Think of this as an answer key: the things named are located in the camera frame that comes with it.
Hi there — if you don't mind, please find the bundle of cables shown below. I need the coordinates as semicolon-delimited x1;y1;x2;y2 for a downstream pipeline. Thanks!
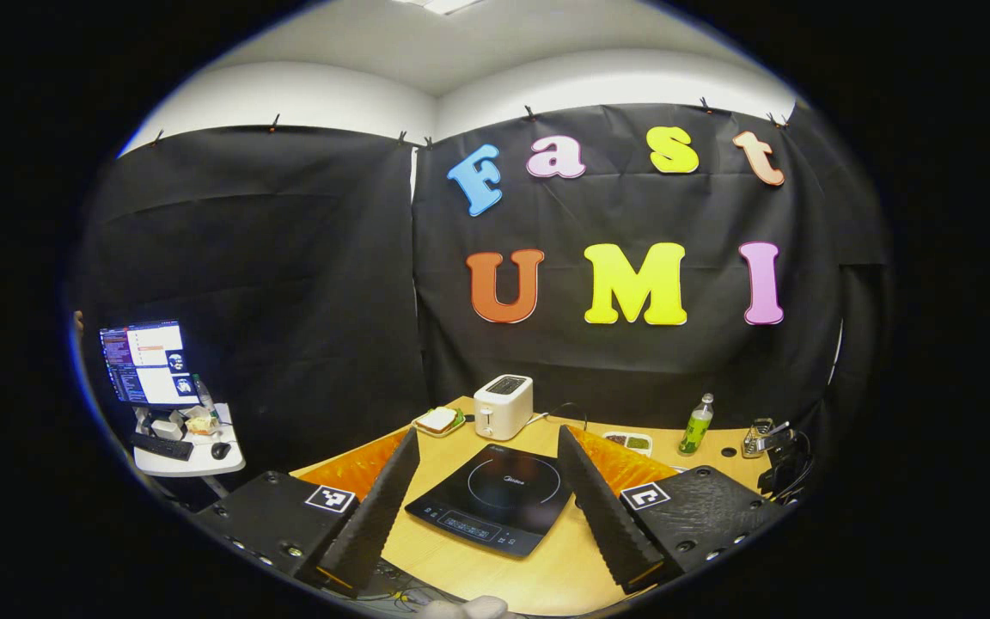
356;557;431;607

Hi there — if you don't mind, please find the toaster power cable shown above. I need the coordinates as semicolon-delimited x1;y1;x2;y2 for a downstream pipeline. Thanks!
532;401;590;432

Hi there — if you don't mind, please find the green plate with sandwich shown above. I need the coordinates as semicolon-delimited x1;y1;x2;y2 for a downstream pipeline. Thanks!
412;407;468;438

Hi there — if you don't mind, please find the metal wire holder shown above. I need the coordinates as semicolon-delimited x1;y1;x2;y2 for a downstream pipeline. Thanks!
742;418;793;459

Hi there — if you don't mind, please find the laptop screen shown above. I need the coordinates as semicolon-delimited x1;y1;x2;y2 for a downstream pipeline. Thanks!
100;321;202;408

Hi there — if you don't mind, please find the black induction cooktop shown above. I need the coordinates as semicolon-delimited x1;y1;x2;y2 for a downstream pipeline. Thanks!
405;444;574;558

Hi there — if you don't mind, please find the black keyboard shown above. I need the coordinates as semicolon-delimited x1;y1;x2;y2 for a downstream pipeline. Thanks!
128;432;196;463

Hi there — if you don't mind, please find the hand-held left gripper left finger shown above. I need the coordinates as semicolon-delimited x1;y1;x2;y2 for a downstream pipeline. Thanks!
194;427;421;598

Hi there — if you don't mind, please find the white divided bean dish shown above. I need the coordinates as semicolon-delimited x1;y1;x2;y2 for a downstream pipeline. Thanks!
602;431;654;457

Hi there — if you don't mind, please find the white side table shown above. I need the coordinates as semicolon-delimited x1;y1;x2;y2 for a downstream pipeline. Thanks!
131;401;248;479

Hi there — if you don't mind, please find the ceiling light panel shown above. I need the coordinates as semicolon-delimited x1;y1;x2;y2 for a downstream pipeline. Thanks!
392;0;489;16

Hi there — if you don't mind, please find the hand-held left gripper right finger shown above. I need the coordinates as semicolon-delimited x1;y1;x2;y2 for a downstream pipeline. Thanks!
557;425;793;596

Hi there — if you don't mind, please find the white toaster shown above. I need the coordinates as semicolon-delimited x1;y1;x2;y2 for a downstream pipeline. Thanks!
474;374;535;441

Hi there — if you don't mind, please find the green drink bottle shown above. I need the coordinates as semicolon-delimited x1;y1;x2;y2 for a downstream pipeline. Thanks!
678;393;716;456

